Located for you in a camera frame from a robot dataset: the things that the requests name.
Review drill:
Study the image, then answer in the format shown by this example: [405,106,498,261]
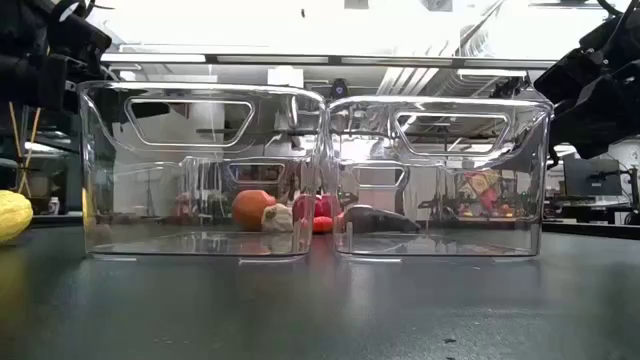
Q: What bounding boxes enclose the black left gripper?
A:
[0,0,171,120]

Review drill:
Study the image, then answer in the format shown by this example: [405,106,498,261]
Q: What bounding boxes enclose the yellow corn cob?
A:
[0,189,34,245]

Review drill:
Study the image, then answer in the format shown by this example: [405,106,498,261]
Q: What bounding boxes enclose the orange fruit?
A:
[231,189,277,233]

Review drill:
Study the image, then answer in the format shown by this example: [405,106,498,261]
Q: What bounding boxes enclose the dark purple eggplant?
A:
[343,204,422,235]

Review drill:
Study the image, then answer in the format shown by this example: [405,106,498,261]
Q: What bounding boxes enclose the white garlic bulb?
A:
[260,202,295,234]

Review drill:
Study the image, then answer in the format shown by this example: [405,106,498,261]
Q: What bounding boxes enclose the dark red tall apple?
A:
[314,193,342,219]

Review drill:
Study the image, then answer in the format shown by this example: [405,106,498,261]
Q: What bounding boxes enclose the round red apple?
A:
[293,194,319,232]

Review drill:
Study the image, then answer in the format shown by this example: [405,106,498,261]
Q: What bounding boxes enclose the dark background monitor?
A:
[563,158,624,198]

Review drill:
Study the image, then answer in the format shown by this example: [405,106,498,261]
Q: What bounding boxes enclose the yellow crossed sticks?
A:
[7,102,44,197]

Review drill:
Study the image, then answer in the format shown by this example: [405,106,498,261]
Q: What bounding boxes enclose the clear plastic basket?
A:
[77,79,327,264]
[323,94,555,262]

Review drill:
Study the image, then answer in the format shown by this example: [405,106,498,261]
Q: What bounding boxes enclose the black overhead camera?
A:
[329,78,350,100]

